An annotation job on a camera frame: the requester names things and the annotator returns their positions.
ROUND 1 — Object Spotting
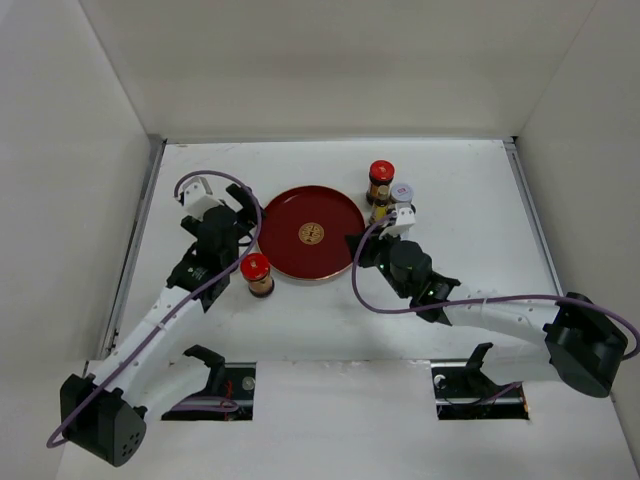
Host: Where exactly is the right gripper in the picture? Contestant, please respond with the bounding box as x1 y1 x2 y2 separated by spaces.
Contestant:
344 224 410 299

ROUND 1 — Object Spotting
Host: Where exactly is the yellow label brown bottle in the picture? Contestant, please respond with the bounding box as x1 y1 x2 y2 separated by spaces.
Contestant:
369 185 389 225

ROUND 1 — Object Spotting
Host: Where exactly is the white lid sauce jar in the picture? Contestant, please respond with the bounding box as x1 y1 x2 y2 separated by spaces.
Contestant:
390 183 414 204

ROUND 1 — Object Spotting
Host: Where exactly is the red lid jar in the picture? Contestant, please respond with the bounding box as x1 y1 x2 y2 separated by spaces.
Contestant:
366 159 395 205
240 253 275 298

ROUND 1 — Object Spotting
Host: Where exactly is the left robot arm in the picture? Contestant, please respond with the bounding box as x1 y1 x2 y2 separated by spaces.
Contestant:
60 177 264 467

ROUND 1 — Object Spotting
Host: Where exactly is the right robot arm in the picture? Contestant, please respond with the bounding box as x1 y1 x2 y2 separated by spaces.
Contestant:
345 230 633 398

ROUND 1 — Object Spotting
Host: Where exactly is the red round tray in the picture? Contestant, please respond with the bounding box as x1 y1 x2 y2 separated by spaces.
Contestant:
257 185 365 281

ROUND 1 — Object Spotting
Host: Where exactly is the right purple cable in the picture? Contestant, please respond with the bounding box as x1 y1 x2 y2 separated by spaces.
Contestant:
351 209 640 362

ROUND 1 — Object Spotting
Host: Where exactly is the purple cable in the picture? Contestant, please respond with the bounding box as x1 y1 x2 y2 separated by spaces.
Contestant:
46 170 266 448
351 209 640 362

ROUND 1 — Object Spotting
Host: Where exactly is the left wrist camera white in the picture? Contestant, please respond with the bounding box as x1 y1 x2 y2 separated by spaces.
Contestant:
177 176 221 221

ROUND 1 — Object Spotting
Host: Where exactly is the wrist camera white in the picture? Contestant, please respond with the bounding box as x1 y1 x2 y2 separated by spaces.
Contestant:
177 176 221 221
380 203 416 240

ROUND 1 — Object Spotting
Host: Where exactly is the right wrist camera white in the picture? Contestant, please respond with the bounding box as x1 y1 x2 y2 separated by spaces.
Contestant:
380 203 416 240

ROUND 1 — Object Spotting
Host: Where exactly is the left metal rail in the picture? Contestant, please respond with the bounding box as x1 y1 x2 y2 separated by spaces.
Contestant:
93 134 167 360

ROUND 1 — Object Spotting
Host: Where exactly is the metal rail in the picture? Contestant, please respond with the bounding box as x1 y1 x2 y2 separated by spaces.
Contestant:
93 134 167 360
502 137 564 294

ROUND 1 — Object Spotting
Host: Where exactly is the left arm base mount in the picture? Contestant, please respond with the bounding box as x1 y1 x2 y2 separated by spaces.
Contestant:
161 345 257 422

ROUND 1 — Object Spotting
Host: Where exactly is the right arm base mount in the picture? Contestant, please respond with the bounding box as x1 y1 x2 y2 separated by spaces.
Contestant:
431 343 529 421

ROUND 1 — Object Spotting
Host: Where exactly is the right metal rail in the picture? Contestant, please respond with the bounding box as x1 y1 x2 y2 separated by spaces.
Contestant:
502 137 564 294

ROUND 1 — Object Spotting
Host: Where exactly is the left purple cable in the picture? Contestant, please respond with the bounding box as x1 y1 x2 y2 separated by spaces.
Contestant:
46 170 266 448

